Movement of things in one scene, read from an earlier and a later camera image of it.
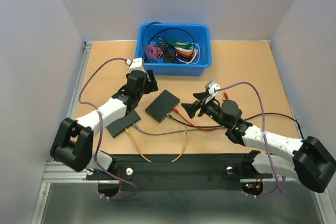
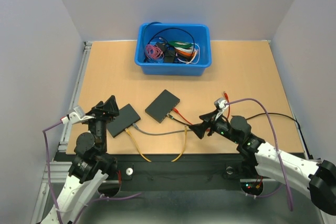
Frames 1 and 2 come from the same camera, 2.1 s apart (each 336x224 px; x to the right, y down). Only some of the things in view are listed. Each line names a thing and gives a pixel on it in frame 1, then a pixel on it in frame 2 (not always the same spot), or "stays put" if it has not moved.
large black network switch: x=120 y=124 stays put
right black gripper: x=191 y=108 -> x=199 y=129
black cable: x=245 y=119 stays put
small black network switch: x=162 y=106 stays put
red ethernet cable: x=176 y=111 stays put
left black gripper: x=151 y=86 -> x=111 y=107
